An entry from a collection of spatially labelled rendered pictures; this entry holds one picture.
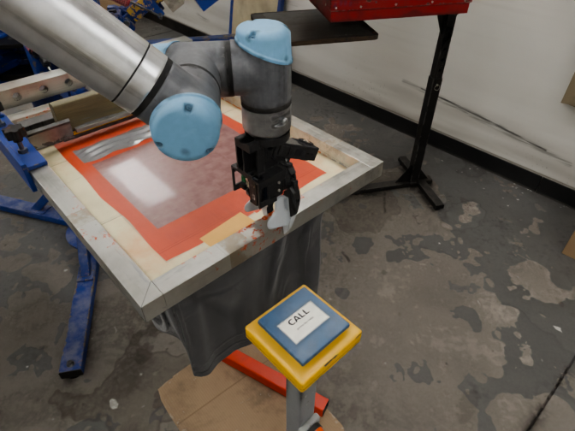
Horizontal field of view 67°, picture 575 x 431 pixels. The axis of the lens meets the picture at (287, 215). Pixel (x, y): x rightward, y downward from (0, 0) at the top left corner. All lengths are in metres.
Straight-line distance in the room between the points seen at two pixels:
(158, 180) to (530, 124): 2.17
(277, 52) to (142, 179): 0.51
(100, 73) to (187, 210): 0.46
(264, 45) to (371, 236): 1.75
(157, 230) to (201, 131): 0.42
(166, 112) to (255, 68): 0.18
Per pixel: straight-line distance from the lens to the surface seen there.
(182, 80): 0.50
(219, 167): 1.01
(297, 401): 0.84
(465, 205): 2.59
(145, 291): 0.72
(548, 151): 2.76
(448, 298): 2.07
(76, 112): 1.18
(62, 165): 1.13
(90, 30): 0.48
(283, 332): 0.66
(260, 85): 0.61
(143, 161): 1.07
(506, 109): 2.77
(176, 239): 0.84
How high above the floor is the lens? 1.51
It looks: 40 degrees down
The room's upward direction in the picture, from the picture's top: straight up
